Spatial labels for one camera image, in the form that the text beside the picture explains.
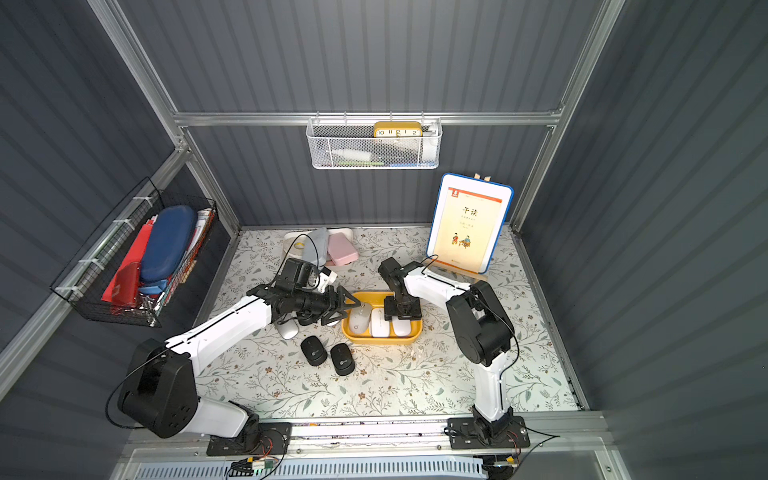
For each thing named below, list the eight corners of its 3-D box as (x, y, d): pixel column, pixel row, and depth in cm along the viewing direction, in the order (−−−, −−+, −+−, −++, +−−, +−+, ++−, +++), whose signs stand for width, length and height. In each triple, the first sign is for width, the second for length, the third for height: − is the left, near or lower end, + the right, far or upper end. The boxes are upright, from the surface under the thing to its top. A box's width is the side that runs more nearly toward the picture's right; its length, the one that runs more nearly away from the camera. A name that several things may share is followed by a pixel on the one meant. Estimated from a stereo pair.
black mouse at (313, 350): (311, 370, 86) (309, 367, 84) (299, 345, 91) (296, 342, 89) (330, 358, 89) (328, 355, 86) (317, 335, 93) (315, 331, 91)
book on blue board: (421, 274, 108) (431, 201, 82) (433, 244, 117) (445, 171, 91) (477, 291, 103) (506, 221, 77) (485, 259, 113) (514, 186, 86)
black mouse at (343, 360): (338, 379, 85) (337, 377, 83) (329, 350, 90) (327, 347, 88) (358, 370, 86) (357, 368, 84) (347, 342, 92) (346, 339, 90)
